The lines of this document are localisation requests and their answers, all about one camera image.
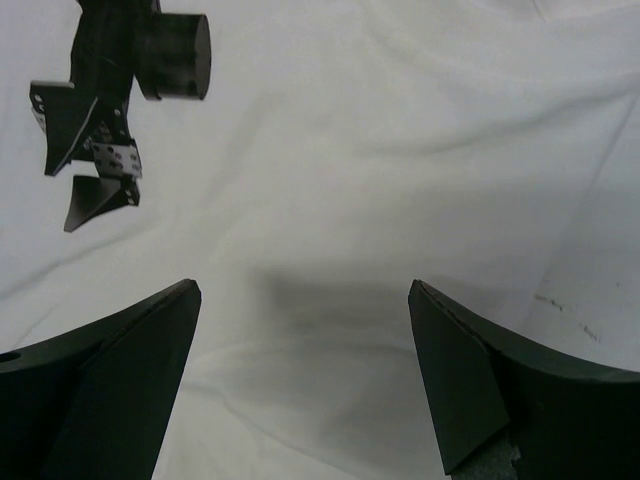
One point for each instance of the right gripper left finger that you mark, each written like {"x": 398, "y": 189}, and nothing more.
{"x": 95, "y": 402}

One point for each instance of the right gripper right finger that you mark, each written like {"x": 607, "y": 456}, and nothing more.
{"x": 506, "y": 407}

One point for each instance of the white t shirt robot print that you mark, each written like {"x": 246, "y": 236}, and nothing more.
{"x": 344, "y": 150}

